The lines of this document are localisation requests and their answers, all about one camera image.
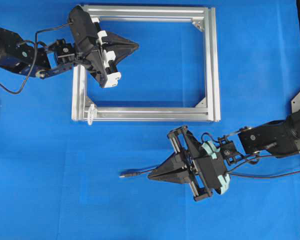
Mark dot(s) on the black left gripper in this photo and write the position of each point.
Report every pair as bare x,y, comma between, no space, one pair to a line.
88,39

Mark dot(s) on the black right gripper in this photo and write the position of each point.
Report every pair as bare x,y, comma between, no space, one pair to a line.
199,165

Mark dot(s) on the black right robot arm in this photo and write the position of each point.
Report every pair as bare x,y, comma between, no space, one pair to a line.
280,138

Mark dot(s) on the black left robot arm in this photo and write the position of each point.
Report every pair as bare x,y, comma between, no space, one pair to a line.
35,58

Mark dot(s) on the silver aluminium extrusion frame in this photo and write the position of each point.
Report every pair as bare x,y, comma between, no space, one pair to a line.
207,110

